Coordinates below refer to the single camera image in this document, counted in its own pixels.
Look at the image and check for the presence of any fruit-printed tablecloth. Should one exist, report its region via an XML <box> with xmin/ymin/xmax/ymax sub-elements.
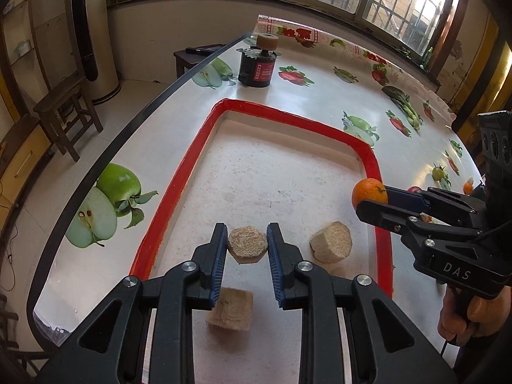
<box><xmin>34</xmin><ymin>15</ymin><xmax>486</xmax><ymax>384</ymax></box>

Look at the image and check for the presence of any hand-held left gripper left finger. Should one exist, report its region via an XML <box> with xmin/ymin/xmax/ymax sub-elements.
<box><xmin>34</xmin><ymin>223</ymin><xmax>228</xmax><ymax>384</ymax></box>

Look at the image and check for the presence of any black jar with red label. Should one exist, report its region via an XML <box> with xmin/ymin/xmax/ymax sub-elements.
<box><xmin>237</xmin><ymin>33</ymin><xmax>282</xmax><ymax>88</ymax></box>

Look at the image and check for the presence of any dark wooden side table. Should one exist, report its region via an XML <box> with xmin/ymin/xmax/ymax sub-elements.
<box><xmin>174</xmin><ymin>44</ymin><xmax>228</xmax><ymax>81</ymax></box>

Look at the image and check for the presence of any wooden shelf cabinet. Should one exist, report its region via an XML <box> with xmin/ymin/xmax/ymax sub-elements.
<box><xmin>0</xmin><ymin>0</ymin><xmax>54</xmax><ymax>225</ymax></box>

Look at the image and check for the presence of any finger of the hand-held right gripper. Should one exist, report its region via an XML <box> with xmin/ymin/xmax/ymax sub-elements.
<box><xmin>384</xmin><ymin>186</ymin><xmax>479</xmax><ymax>219</ymax></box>
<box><xmin>356</xmin><ymin>199</ymin><xmax>481</xmax><ymax>257</ymax></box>

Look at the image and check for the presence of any standing air conditioner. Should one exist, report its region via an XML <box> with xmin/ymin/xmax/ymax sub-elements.
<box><xmin>70</xmin><ymin>0</ymin><xmax>121</xmax><ymax>105</ymax></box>

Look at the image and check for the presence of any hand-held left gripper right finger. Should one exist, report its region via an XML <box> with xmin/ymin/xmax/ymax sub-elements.
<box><xmin>267</xmin><ymin>222</ymin><xmax>459</xmax><ymax>384</ymax></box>

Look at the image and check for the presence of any red-rimmed white tray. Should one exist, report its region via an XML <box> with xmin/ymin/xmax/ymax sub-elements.
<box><xmin>129</xmin><ymin>98</ymin><xmax>395</xmax><ymax>300</ymax></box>

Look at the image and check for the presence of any wooden stool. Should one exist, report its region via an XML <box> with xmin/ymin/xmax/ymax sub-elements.
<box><xmin>33</xmin><ymin>76</ymin><xmax>104</xmax><ymax>163</ymax></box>

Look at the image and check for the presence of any dark wooden chair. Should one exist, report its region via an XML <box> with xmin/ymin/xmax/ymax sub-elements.
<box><xmin>0</xmin><ymin>294</ymin><xmax>49</xmax><ymax>380</ymax></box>

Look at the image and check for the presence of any person's right hand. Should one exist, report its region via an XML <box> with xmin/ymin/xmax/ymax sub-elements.
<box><xmin>437</xmin><ymin>286</ymin><xmax>512</xmax><ymax>347</ymax></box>

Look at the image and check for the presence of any hexagonal wood block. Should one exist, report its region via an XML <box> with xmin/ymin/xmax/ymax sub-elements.
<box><xmin>227</xmin><ymin>226</ymin><xmax>268</xmax><ymax>265</ymax></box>

